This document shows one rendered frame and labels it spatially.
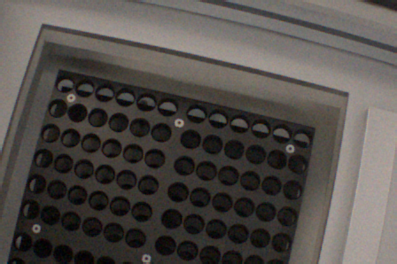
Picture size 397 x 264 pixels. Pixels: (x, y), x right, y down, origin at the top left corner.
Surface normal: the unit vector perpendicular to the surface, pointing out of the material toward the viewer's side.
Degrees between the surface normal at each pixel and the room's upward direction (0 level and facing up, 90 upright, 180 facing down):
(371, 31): 90
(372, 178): 0
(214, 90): 0
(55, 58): 0
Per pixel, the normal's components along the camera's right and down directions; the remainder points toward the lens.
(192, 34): 0.07, -0.34
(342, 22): -0.22, 0.91
